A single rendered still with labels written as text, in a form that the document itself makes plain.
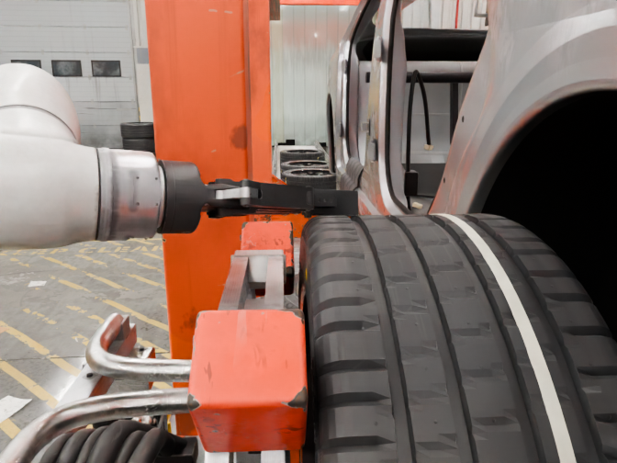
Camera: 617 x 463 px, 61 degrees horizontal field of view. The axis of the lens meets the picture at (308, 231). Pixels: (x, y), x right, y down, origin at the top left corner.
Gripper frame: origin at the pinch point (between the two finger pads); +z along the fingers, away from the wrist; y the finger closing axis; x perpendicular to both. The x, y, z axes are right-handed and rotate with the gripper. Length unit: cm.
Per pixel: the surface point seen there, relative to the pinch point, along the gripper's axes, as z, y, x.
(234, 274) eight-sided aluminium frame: -12.1, 0.0, -8.1
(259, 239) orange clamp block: -2.7, -15.8, -3.7
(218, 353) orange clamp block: -20.6, 20.7, -12.5
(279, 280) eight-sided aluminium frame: -8.6, 4.0, -8.8
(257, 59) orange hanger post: 70, -194, 96
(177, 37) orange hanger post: -10.6, -30.8, 30.2
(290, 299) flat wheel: 60, -138, -24
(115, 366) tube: -23.0, -10.0, -18.4
